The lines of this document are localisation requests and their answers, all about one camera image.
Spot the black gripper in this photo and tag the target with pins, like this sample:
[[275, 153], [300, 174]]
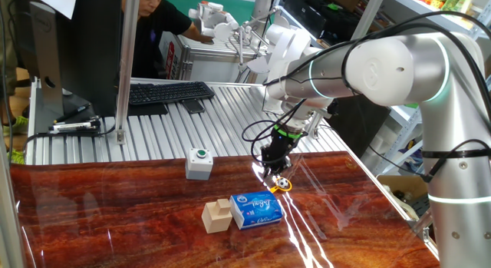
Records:
[[280, 147]]

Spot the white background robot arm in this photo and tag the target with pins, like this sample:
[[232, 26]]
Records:
[[287, 49]]

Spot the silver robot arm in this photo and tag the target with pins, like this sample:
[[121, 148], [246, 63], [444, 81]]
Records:
[[383, 68]]

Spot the small soccer ball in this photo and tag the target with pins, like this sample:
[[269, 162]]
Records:
[[282, 183]]

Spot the blue tissue pack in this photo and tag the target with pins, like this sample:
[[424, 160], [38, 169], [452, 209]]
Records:
[[255, 210]]

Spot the grey box green button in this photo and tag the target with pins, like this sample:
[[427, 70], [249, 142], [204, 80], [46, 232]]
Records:
[[198, 168]]

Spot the wooden block puzzle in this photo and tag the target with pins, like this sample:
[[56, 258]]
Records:
[[215, 222]]

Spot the black panel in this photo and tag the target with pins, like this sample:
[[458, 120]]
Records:
[[360, 126]]

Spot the black smartphone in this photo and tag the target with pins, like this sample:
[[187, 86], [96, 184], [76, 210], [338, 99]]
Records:
[[193, 106]]

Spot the silver metal case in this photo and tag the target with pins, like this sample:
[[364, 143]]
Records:
[[215, 68]]

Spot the open cardboard box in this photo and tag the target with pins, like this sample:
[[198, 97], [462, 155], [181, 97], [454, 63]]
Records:
[[403, 183]]

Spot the black keyboard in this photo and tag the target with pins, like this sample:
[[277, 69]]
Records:
[[169, 92]]

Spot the person in black shirt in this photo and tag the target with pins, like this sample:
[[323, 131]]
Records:
[[157, 37]]

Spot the white metal shelf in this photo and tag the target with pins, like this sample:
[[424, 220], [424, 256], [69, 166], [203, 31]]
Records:
[[370, 10]]

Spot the white marker pen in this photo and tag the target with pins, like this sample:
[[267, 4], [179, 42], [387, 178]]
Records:
[[74, 126]]

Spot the black pen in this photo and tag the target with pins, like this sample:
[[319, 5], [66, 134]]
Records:
[[73, 113]]

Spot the black computer monitor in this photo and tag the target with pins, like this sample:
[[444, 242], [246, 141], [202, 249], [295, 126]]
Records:
[[92, 49]]

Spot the white paper sheet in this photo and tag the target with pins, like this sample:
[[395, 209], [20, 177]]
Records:
[[53, 1]]

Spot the aluminium frame post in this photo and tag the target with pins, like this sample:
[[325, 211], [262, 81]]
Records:
[[126, 68], [9, 222]]

